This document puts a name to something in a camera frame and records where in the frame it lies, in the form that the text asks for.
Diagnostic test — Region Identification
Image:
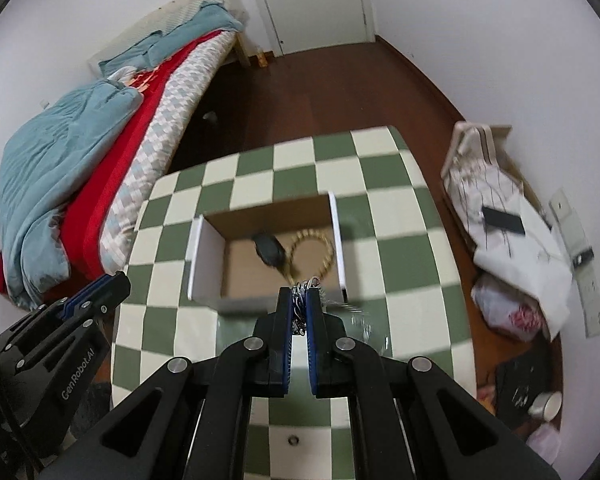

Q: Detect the blue blanket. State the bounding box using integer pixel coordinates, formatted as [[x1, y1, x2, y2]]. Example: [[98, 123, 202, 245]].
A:
[[0, 4, 247, 311]]

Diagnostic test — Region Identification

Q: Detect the wooden bed leg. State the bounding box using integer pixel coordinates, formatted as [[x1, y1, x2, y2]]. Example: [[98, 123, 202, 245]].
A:
[[234, 30, 254, 69]]

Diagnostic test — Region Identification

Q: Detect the black watch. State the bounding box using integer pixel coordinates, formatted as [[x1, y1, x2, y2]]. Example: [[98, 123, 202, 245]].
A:
[[252, 231, 287, 269]]

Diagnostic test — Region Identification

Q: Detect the black bag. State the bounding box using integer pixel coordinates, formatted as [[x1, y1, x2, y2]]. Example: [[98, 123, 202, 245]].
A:
[[494, 342, 564, 429]]

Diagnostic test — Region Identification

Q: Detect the white door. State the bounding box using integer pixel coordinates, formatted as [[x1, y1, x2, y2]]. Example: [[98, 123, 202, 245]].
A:
[[244, 0, 377, 59]]

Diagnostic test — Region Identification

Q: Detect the black rectangular device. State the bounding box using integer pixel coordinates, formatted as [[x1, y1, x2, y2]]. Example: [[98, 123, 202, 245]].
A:
[[481, 205, 526, 235]]

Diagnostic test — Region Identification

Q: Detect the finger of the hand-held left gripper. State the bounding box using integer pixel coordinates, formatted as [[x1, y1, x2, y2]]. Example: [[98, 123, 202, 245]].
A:
[[55, 271, 132, 333], [0, 272, 117, 348]]

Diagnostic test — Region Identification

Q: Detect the white mattress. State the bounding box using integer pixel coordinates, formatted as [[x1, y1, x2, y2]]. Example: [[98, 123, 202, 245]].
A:
[[89, 0, 249, 77]]

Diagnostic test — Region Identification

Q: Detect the white garment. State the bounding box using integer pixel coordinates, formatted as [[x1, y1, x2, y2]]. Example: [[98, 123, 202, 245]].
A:
[[442, 159, 574, 342]]

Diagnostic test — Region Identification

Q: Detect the pink plastic bag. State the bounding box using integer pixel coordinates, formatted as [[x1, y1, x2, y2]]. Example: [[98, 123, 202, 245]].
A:
[[524, 422, 564, 457]]

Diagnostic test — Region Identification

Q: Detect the beige bead bracelet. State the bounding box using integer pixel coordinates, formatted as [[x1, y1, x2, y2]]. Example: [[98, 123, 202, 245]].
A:
[[278, 229, 337, 287]]

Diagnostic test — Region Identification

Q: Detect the plastic bag with red print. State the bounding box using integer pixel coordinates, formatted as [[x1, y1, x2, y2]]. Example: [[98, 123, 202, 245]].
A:
[[470, 272, 557, 342]]

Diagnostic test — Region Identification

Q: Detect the silver chain necklace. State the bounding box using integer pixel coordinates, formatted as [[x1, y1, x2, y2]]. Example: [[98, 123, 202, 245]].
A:
[[290, 277, 363, 337]]

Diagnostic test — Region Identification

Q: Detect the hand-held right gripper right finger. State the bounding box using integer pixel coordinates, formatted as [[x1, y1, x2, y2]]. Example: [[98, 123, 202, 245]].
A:
[[305, 287, 562, 480]]

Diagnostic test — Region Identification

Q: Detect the white power strip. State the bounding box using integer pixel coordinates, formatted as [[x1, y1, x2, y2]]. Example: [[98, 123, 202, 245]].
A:
[[549, 188, 600, 339]]

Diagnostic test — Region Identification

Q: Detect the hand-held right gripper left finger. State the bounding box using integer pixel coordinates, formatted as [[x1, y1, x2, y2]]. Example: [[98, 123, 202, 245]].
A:
[[41, 286, 294, 480]]

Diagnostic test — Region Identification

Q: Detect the cardboard box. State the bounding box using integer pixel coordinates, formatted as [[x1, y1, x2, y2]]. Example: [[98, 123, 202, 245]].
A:
[[186, 191, 352, 317]]

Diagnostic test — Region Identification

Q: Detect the green white checkered tablecloth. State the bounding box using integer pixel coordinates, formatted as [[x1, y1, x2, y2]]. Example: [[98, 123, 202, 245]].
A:
[[109, 126, 479, 480]]

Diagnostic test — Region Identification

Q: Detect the grey white checkered bed sheet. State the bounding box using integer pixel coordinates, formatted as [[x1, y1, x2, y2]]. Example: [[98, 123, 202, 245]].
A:
[[97, 34, 242, 272]]

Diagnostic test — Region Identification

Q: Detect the white round jar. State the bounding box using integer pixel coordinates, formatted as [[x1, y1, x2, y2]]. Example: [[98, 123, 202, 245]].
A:
[[527, 390, 564, 420]]

